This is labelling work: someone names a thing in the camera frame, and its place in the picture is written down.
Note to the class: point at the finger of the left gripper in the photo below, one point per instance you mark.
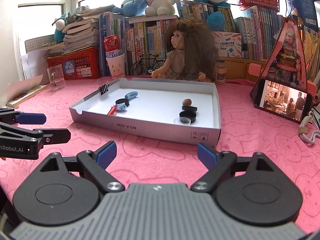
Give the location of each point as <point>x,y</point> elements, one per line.
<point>51,136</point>
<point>30,118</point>

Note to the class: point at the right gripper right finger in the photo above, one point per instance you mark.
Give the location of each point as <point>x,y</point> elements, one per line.
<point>218,164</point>

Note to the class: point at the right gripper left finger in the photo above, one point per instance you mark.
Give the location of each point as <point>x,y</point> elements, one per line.
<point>93,167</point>

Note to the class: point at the red pen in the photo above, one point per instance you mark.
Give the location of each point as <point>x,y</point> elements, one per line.
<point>112,110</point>

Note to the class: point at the light blue hair clip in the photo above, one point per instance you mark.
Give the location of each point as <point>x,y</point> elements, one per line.
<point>121,106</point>

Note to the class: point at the black round lid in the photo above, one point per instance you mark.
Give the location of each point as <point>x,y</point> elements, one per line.
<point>123,101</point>
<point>189,108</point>
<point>188,114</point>

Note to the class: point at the clear plastic cup lid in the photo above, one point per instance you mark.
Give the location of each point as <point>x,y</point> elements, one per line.
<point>182,121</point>

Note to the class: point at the brown walnut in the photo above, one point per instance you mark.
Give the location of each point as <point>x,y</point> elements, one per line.
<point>186,102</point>

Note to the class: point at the pink bunny table mat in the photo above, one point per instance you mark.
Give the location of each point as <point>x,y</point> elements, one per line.
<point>245,130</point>

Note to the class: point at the clear glass cup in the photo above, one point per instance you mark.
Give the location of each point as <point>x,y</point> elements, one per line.
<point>56,78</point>

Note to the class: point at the white cardboard box lid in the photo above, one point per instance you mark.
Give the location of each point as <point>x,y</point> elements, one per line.
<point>151,114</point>

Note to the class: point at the black binder clip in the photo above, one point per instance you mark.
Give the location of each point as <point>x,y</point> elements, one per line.
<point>103,87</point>

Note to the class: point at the red plastic crate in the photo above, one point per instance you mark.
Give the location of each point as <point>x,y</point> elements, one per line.
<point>78,65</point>

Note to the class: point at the blue white plush doll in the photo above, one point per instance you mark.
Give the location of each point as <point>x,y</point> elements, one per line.
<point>59,24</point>

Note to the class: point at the white cat paper cup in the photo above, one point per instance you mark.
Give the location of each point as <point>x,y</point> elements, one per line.
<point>117,66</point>

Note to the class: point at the small brown lidded jar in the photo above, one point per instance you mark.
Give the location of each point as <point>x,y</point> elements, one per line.
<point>220,71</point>

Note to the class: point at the black smartphone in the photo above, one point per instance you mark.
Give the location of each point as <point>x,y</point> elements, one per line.
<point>282,100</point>

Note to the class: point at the black miniature bicycle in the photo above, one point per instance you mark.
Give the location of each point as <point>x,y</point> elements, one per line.
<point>146,65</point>

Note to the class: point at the stack of books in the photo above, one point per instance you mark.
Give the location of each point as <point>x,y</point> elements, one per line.
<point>81,30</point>

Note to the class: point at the brown-haired doll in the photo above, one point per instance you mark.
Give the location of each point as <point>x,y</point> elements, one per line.
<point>191,53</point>

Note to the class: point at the red Budweiser can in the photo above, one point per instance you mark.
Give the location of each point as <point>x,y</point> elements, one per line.
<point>112,45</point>

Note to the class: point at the label printer box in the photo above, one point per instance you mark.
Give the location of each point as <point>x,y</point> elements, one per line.
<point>228,44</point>

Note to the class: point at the pink triangular dollhouse stand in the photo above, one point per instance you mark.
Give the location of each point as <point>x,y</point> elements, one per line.
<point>287,65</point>

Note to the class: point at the blue plush toy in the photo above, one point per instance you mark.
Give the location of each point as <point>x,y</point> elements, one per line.
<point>131,8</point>

